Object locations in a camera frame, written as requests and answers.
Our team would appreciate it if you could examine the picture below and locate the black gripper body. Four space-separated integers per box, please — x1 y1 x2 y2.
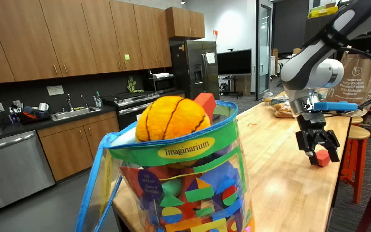
295 112 340 151

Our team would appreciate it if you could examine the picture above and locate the red semicircle foam block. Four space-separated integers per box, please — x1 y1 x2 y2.
314 146 332 167

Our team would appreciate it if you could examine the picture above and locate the red rectangular foam block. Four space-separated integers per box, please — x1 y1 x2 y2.
193 91 218 123

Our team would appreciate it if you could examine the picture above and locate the bagged bread loaf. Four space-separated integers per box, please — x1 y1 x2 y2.
272 99 299 119

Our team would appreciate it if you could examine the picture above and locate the black television screen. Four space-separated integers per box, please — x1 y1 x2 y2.
216 47 252 77

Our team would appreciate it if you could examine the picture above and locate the yellow box on shelf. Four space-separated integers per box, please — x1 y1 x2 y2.
307 3 339 19

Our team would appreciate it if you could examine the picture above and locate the colourful snack jar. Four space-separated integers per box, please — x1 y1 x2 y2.
73 100 255 232

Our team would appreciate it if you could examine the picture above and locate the stainless steel refrigerator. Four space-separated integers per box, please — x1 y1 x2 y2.
170 39 220 100

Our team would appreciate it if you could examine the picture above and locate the orange plush basketball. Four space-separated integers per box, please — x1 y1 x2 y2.
134 93 211 142

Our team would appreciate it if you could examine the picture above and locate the stainless microwave oven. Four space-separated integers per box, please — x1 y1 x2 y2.
148 70 176 92

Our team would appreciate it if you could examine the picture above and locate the small wooden cabinet over fridge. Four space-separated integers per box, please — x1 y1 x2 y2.
164 6 206 39

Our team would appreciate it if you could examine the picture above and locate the stainless steel stove oven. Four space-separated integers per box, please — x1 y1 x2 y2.
113 90 161 130

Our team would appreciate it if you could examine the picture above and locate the green potted plant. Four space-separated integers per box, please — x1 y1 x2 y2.
126 75 144 95

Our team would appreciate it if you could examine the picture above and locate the soap bottle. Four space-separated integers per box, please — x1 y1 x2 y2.
93 90 104 108

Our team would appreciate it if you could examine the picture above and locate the steel kitchen sink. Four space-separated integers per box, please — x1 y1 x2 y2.
50 105 102 122

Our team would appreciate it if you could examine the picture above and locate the wooden base cabinet wide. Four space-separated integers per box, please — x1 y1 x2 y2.
36 110 121 182

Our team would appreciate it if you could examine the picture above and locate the red and silver cookware pile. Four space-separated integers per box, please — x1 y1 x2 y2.
8 99 52 124

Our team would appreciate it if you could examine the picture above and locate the stainless steel dishwasher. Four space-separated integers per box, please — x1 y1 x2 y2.
0 130 57 216

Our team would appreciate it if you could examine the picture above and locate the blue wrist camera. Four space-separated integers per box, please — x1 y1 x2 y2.
313 100 359 113

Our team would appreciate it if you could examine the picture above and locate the white wall plate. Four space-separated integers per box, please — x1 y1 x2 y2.
45 83 66 96

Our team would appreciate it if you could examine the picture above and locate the long wooden wall cabinet row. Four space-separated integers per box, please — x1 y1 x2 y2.
0 0 173 86

